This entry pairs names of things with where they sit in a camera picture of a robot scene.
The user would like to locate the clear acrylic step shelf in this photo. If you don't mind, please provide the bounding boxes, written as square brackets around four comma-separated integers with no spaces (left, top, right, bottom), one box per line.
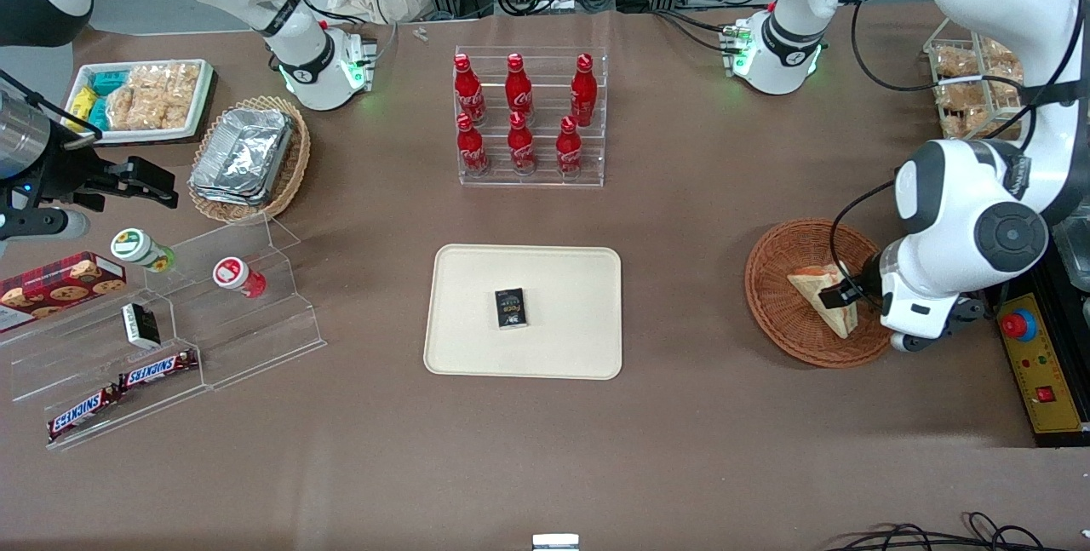
[0,215,328,452]

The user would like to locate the light oval wicker basket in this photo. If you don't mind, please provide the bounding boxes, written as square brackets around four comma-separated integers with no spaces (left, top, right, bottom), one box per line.
[187,95,312,225]

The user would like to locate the white wire basket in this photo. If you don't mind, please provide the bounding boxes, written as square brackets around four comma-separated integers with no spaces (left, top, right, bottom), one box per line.
[924,17,1036,145]

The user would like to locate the black floor cables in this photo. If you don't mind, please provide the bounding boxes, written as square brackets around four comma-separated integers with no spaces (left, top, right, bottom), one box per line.
[828,512,1090,551]

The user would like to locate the red lid cup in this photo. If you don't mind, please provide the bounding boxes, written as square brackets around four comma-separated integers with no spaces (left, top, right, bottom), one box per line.
[212,256,268,300]

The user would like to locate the black and white small box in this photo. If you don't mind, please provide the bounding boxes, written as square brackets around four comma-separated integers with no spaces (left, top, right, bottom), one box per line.
[121,302,162,350]

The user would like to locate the green lid cup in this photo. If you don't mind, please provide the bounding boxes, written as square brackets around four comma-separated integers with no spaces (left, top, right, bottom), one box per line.
[110,228,177,273]

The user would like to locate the beige plastic tray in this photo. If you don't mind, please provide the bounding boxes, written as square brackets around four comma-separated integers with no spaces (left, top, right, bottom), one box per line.
[423,244,624,381]

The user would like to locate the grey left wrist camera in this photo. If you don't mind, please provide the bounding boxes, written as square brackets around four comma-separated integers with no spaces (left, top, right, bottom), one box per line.
[889,297,993,354]

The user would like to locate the snickers chocolate bar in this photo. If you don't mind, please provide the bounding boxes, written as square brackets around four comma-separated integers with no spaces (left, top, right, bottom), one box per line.
[118,349,200,391]
[47,385,123,442]

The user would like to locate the clear acrylic bottle rack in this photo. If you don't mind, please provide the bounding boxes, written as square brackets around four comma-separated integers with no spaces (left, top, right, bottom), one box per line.
[454,46,610,188]

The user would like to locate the red cola bottle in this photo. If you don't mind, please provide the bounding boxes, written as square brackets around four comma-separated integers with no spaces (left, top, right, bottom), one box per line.
[570,54,599,128]
[456,113,491,177]
[555,116,585,179]
[507,112,538,175]
[505,54,536,121]
[454,55,487,126]

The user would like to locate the aluminium foil tray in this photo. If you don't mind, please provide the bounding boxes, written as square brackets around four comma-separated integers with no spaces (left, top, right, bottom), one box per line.
[191,107,295,198]
[189,169,275,209]

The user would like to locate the small black card box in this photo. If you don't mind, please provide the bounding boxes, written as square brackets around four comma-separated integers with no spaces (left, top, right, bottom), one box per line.
[494,288,530,330]

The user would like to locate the triangular sandwich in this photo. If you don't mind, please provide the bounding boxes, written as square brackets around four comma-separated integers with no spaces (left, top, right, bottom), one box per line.
[786,264,861,340]

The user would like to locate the black counter appliance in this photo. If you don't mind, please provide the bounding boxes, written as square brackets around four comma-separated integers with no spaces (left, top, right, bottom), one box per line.
[986,210,1090,450]

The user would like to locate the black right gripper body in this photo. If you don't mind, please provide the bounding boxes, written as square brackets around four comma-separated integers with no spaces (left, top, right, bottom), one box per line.
[0,121,129,213]

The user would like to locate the yellow emergency stop box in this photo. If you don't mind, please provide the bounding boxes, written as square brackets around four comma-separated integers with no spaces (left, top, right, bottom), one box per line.
[995,293,1087,436]

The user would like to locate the white rectangular snack tray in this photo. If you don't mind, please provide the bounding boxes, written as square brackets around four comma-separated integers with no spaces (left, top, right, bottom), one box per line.
[63,59,215,146]

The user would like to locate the red cookie box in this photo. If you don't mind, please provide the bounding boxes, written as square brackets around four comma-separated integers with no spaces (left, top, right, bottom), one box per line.
[0,251,128,333]

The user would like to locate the round brown wicker basket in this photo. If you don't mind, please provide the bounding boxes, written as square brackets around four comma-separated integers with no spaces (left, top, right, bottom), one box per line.
[744,219,897,369]

